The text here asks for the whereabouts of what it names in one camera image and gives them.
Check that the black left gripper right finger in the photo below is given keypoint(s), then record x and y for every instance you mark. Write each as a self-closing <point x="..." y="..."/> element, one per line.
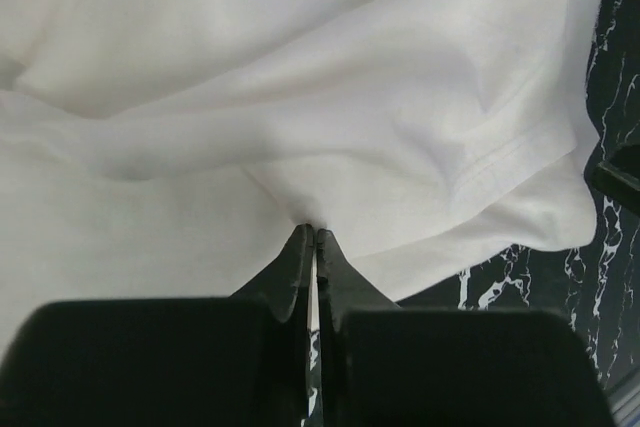
<point x="345" y="296"/>

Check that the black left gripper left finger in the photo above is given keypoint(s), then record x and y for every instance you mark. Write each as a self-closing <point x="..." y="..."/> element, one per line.
<point x="285" y="283"/>

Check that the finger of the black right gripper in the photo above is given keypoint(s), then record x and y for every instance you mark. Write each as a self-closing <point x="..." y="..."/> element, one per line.
<point x="618" y="177"/>

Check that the white Coca-Cola t-shirt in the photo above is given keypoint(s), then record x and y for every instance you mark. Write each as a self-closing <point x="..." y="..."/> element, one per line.
<point x="167" y="148"/>

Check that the black marbled table mat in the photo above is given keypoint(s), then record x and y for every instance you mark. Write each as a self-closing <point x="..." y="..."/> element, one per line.
<point x="527" y="338"/>

